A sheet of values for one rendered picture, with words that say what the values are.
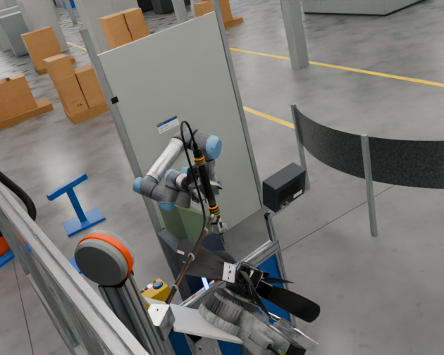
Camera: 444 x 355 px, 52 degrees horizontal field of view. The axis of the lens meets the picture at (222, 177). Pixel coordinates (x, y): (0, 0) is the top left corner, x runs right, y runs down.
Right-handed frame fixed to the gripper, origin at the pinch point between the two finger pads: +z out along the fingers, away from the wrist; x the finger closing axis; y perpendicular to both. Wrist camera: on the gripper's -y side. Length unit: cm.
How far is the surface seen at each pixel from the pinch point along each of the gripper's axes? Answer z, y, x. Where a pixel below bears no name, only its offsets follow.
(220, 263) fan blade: 0.6, 34.1, 6.5
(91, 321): 80, -41, 74
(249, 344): 32, 51, 20
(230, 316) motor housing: 14, 51, 16
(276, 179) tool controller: -38, 39, -64
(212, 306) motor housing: 5, 48, 19
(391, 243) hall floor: -45, 164, -175
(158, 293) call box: -34, 57, 28
